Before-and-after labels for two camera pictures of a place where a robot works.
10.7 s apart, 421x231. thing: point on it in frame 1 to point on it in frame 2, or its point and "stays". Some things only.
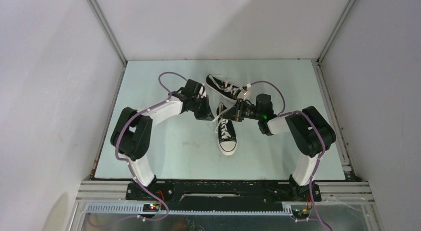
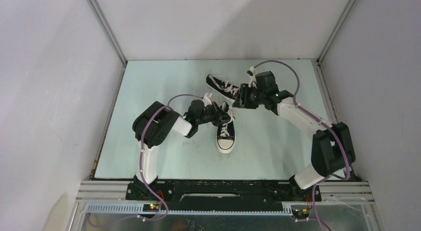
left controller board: x=150 y=207 stays
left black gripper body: x=200 y=108 to x=211 y=115
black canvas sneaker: x=227 y=137 stays
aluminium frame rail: x=345 y=192 stays
